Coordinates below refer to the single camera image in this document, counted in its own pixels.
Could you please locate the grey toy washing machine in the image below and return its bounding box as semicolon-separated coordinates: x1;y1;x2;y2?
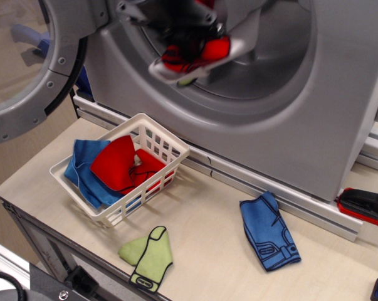
86;1;378;200

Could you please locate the red black clamp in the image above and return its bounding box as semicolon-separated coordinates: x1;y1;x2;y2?
336;188;378;226

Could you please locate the green cloth on table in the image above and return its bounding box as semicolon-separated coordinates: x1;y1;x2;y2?
118;226;173;294

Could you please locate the red cloth in basket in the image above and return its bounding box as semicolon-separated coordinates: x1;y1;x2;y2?
90;135;165;194

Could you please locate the green cloth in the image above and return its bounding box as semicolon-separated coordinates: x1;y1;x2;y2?
118;226;173;294
177;78;197;88

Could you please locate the red white patterned cloth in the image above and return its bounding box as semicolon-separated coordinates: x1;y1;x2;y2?
148;0;261;85

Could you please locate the blue cloth in basket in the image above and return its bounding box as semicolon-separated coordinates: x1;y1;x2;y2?
64;139;125;209

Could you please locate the round grey machine door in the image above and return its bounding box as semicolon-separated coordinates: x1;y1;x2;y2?
0;1;108;143

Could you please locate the aluminium table frame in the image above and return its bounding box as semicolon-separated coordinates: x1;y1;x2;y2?
0;198;168;300

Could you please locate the black bracket on table frame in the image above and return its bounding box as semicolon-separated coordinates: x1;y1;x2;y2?
65;266;99;298

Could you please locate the blue jeans cloth on table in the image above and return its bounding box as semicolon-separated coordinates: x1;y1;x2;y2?
239;191;302;272

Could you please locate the black cable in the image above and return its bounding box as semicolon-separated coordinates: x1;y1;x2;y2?
0;270;25;301

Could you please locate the aluminium rail under machine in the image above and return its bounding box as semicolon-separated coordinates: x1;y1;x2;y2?
73;95;364;243

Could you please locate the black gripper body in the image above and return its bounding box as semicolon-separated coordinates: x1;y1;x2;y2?
116;0;224;60

